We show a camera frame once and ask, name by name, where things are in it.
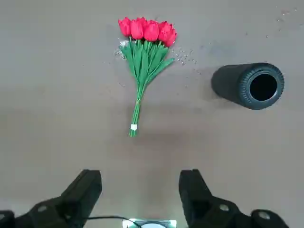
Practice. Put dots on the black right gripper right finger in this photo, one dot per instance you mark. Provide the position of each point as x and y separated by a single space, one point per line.
202 209

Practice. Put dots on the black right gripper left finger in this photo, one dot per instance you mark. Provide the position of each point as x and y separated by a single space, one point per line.
71 202

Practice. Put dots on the black ribbed cylinder vase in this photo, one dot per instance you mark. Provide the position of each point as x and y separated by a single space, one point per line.
228 83

